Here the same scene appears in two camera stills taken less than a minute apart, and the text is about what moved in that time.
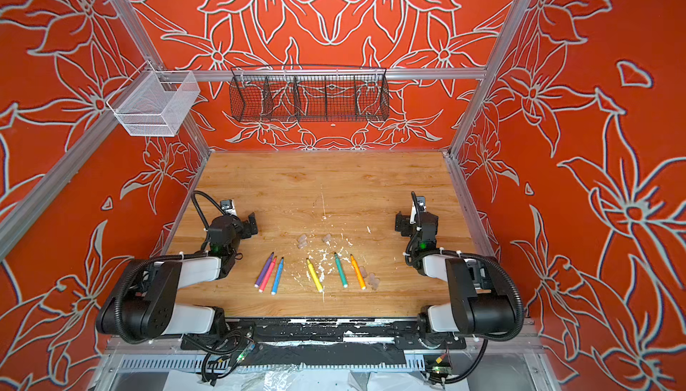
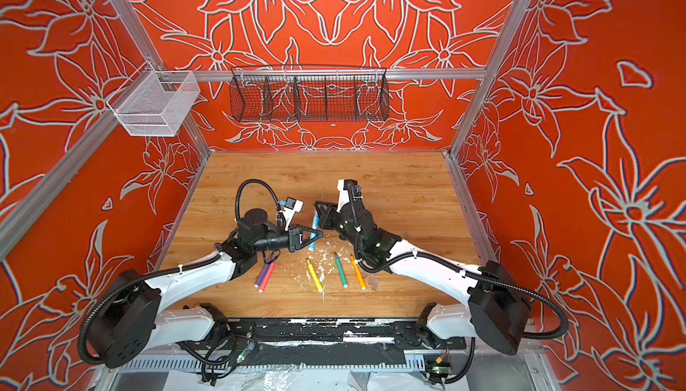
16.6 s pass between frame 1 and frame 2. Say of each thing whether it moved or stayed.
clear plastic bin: stayed
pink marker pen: stayed
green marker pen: stayed
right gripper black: moved
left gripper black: moved
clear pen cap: stayed
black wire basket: stayed
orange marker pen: stayed
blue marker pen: moved
